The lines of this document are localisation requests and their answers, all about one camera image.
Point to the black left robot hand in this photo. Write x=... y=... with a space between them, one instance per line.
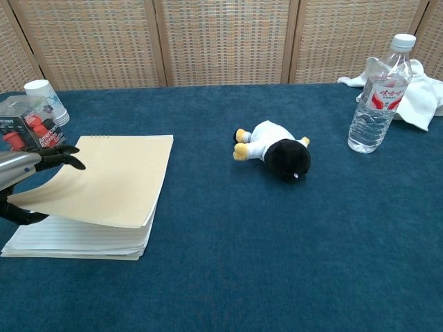
x=17 y=164

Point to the woven folding screen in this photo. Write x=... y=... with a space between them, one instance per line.
x=221 y=41

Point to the clear box with red toy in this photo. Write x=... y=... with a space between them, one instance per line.
x=31 y=131

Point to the clear plastic water bottle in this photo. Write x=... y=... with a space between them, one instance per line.
x=379 y=103

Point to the white paper cup stack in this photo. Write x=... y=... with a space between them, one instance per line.
x=45 y=100

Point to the blue table cloth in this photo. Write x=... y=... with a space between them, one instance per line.
x=242 y=242

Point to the white cloth towel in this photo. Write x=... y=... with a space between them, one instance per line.
x=420 y=97

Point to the yellow legal notepad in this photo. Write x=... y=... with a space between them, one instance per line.
x=104 y=193

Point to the black white penguin plush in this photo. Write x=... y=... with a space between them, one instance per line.
x=277 y=152

